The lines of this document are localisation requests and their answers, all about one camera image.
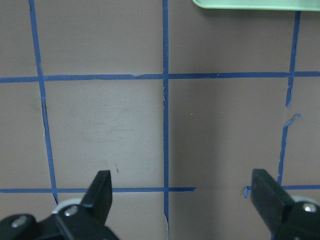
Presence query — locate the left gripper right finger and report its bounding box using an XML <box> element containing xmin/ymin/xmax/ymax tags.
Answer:
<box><xmin>251</xmin><ymin>169</ymin><xmax>320</xmax><ymax>240</ymax></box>

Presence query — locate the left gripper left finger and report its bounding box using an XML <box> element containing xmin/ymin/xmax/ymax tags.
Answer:
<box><xmin>0</xmin><ymin>170</ymin><xmax>118</xmax><ymax>240</ymax></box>

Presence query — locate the light green tray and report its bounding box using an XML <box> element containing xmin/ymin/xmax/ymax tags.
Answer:
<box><xmin>193</xmin><ymin>0</ymin><xmax>320</xmax><ymax>12</ymax></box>

